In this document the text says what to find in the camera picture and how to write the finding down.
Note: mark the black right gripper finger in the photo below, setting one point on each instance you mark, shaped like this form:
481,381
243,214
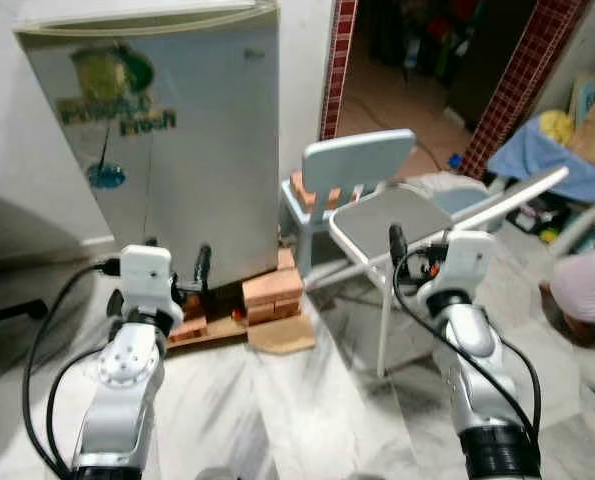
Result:
398,245

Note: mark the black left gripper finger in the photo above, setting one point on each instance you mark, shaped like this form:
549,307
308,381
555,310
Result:
203,268
149,242

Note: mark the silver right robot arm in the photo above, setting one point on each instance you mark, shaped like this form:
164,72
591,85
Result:
472,350

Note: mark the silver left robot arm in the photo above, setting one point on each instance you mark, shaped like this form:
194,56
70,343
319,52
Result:
127,370

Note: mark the silver mini fridge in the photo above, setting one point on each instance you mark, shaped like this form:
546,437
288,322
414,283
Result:
177,200

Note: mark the red brick stack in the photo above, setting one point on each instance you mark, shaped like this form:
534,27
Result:
189,325
272,290

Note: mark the grey round tub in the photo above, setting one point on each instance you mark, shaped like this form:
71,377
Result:
452,190

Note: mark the light blue plastic chair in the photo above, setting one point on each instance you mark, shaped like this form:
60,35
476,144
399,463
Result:
357,160

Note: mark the brown cardboard piece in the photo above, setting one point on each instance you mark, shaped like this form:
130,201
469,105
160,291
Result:
282,335

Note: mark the black plastic box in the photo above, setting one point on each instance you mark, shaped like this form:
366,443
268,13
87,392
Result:
547,215

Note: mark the black chair base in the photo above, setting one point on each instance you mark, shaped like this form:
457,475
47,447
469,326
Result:
17,311

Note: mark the blue cloth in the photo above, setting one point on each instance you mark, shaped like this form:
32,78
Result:
547,160

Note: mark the person in pink shirt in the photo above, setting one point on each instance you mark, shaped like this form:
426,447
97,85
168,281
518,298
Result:
587,280

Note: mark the grey metal bar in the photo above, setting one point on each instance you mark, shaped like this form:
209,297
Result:
582,225

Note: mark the narrow red tiled door jamb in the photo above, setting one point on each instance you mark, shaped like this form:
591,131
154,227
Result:
337,70

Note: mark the yellow fluffy item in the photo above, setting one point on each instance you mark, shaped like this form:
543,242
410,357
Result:
555,125

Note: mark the wide red tiled door jamb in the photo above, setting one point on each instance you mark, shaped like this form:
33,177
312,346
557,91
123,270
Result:
527,80

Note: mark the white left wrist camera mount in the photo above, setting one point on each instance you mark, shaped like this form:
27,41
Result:
145,280

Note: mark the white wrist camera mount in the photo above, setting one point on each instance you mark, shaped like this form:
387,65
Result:
145,280
467,262

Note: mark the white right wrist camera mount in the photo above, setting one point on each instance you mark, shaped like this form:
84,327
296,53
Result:
467,262

